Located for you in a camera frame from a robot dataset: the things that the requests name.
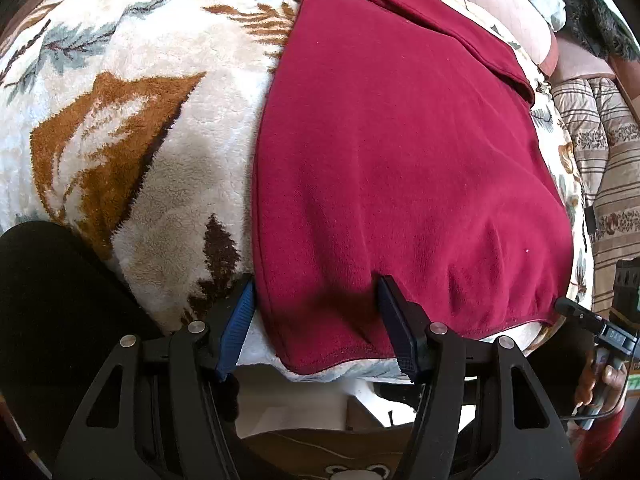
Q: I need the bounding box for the person's right forearm red sleeve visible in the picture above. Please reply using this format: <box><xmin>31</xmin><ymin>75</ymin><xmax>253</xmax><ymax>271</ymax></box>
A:
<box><xmin>575</xmin><ymin>402</ymin><xmax>632</xmax><ymax>467</ymax></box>

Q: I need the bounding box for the dark red fleece garment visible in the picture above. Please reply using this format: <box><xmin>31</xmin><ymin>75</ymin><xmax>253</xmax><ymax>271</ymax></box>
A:
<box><xmin>251</xmin><ymin>0</ymin><xmax>575</xmax><ymax>376</ymax></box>

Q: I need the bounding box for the cream leaf print blanket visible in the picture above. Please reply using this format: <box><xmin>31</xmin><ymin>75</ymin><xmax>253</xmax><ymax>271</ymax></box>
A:
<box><xmin>0</xmin><ymin>0</ymin><xmax>596</xmax><ymax>382</ymax></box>

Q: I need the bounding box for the dark fur trim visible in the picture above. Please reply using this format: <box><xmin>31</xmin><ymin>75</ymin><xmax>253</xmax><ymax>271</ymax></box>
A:
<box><xmin>562</xmin><ymin>0</ymin><xmax>640</xmax><ymax>62</ymax></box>

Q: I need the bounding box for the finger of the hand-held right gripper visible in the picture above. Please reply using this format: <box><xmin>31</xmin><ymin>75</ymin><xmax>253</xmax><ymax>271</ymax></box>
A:
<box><xmin>555</xmin><ymin>297</ymin><xmax>603</xmax><ymax>330</ymax></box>

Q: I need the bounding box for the black cable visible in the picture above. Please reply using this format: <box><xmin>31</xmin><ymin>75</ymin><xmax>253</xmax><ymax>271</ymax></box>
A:
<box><xmin>561</xmin><ymin>365</ymin><xmax>630</xmax><ymax>430</ymax></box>

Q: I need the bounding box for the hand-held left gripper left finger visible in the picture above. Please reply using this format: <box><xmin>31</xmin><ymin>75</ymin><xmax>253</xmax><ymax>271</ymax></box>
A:
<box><xmin>52</xmin><ymin>273</ymin><xmax>259</xmax><ymax>480</ymax></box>

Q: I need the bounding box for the striped floral quilt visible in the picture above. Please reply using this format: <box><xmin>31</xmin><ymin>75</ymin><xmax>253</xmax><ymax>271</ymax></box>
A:
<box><xmin>547</xmin><ymin>75</ymin><xmax>640</xmax><ymax>322</ymax></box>

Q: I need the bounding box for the pink bed sheet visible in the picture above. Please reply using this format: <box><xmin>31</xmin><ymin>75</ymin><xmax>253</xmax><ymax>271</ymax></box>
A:
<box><xmin>400</xmin><ymin>0</ymin><xmax>617</xmax><ymax>82</ymax></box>

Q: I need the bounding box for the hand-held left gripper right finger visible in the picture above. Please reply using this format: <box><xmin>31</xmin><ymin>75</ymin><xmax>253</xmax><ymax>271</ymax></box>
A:
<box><xmin>377</xmin><ymin>275</ymin><xmax>582</xmax><ymax>480</ymax></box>

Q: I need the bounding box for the person's right hand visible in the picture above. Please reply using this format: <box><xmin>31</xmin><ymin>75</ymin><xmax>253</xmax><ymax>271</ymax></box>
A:
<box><xmin>574</xmin><ymin>357</ymin><xmax>632</xmax><ymax>414</ymax></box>

